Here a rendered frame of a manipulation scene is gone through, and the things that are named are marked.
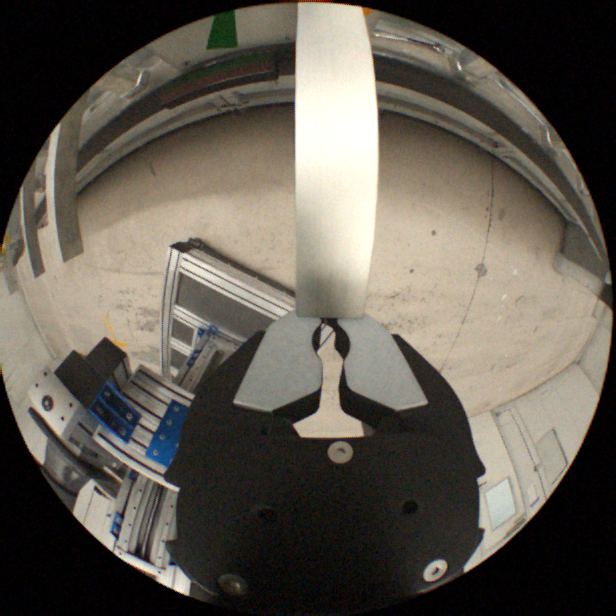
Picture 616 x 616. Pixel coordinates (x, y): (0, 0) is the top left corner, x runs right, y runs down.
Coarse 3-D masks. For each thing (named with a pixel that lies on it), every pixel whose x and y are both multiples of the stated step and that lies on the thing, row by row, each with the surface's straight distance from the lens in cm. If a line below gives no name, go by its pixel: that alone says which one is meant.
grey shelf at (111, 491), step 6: (108, 468) 335; (114, 468) 344; (120, 468) 344; (114, 474) 286; (120, 474) 339; (96, 480) 334; (120, 480) 277; (102, 486) 331; (108, 486) 349; (114, 486) 346; (108, 492) 316; (114, 492) 344; (114, 498) 299
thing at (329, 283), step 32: (320, 32) 11; (352, 32) 12; (320, 64) 10; (352, 64) 10; (320, 96) 8; (352, 96) 9; (320, 128) 8; (352, 128) 8; (320, 160) 7; (352, 160) 8; (320, 192) 7; (352, 192) 7; (320, 224) 7; (352, 224) 7; (320, 256) 8; (352, 256) 8; (320, 288) 8; (352, 288) 8
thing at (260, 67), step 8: (256, 64) 32; (264, 64) 32; (224, 72) 33; (232, 72) 32; (240, 72) 32; (248, 72) 31; (256, 72) 31; (200, 80) 34; (208, 80) 34; (216, 80) 33; (184, 88) 35; (192, 88) 34; (168, 96) 37; (176, 96) 35
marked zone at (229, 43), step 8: (216, 16) 31; (224, 16) 31; (232, 16) 31; (216, 24) 32; (224, 24) 32; (232, 24) 32; (216, 32) 33; (224, 32) 33; (232, 32) 33; (208, 40) 34; (216, 40) 34; (224, 40) 34; (232, 40) 34; (208, 48) 35; (216, 48) 35; (224, 48) 35
